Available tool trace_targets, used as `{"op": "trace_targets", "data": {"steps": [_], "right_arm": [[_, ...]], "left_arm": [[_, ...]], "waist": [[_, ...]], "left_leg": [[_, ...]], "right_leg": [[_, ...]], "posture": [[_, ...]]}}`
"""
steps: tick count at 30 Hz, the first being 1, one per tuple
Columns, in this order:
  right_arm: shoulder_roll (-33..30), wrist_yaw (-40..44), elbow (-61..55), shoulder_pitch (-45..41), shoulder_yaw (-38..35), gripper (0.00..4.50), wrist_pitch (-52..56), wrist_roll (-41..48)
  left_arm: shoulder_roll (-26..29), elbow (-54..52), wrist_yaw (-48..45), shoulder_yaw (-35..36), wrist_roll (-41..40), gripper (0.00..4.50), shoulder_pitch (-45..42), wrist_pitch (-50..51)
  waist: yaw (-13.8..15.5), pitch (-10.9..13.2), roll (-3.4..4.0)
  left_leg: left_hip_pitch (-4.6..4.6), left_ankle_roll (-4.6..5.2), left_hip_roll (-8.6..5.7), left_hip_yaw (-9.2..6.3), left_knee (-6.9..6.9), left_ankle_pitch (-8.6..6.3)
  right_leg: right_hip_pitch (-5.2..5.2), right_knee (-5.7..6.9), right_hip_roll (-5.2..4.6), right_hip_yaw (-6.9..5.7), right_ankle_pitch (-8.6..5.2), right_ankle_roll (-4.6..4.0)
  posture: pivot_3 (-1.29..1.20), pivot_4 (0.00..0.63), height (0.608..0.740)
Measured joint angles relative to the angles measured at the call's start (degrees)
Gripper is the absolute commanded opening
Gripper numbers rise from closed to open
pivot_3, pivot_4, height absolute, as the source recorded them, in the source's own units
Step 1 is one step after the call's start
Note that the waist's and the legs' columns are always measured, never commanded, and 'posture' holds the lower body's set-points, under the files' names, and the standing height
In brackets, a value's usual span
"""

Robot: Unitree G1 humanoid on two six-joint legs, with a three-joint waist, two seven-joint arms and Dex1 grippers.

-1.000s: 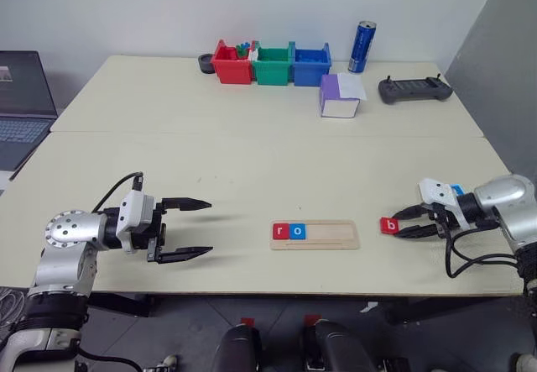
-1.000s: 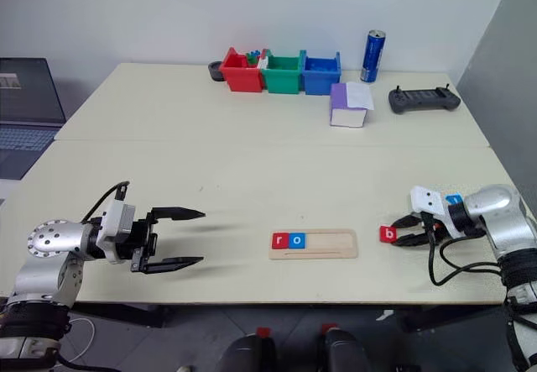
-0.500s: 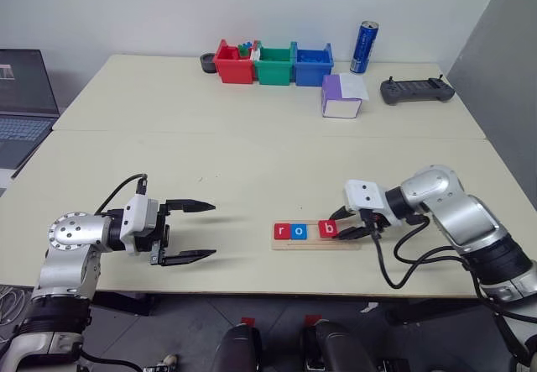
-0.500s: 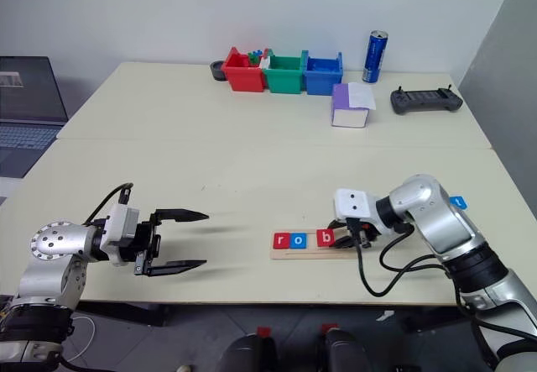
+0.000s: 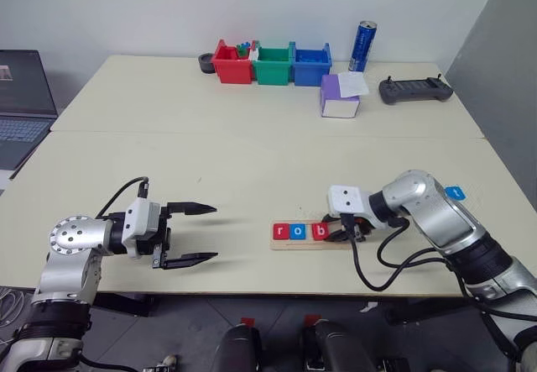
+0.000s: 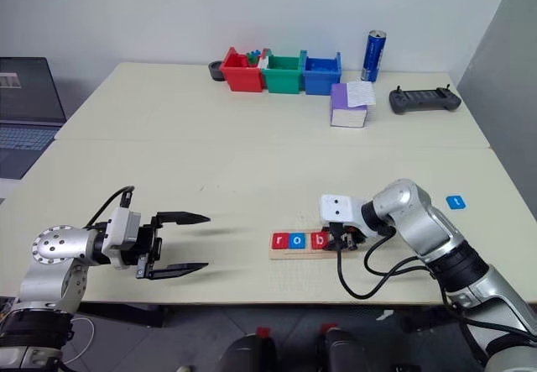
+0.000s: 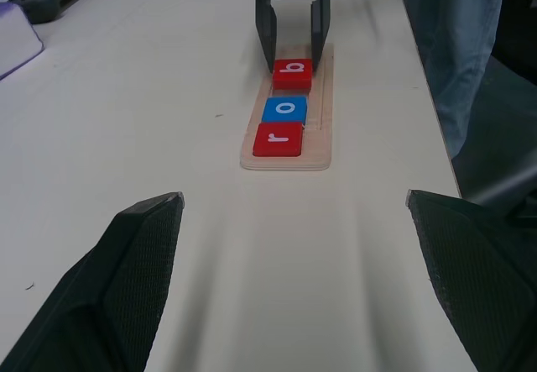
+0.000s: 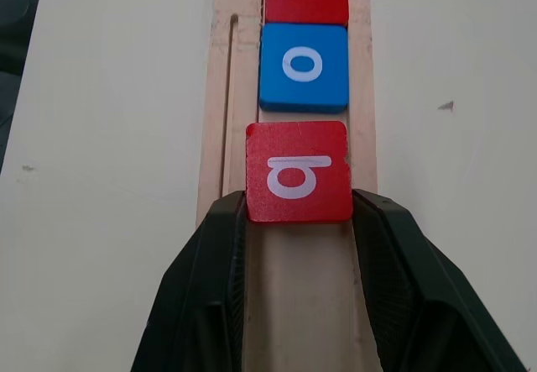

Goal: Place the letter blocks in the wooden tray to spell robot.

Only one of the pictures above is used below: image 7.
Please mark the white and purple box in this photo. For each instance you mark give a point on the white and purple box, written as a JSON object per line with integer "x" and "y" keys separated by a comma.
{"x": 14, "y": 40}

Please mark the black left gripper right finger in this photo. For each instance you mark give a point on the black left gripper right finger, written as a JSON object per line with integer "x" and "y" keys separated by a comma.
{"x": 482, "y": 271}

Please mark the red letter r block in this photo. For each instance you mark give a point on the red letter r block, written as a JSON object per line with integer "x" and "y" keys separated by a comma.
{"x": 277, "y": 140}

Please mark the blue letter o block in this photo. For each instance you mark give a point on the blue letter o block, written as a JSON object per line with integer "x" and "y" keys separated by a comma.
{"x": 285, "y": 109}

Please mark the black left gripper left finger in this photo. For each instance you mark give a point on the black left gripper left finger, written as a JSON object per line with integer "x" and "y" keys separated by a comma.
{"x": 109, "y": 288}

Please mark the person's blue jeans leg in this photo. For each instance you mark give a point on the person's blue jeans leg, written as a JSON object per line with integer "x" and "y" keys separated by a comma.
{"x": 453, "y": 53}

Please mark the red letter b block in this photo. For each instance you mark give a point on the red letter b block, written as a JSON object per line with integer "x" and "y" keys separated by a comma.
{"x": 292, "y": 79}

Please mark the light wooden letter tray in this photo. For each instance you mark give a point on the light wooden letter tray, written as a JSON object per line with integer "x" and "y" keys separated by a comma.
{"x": 325, "y": 137}

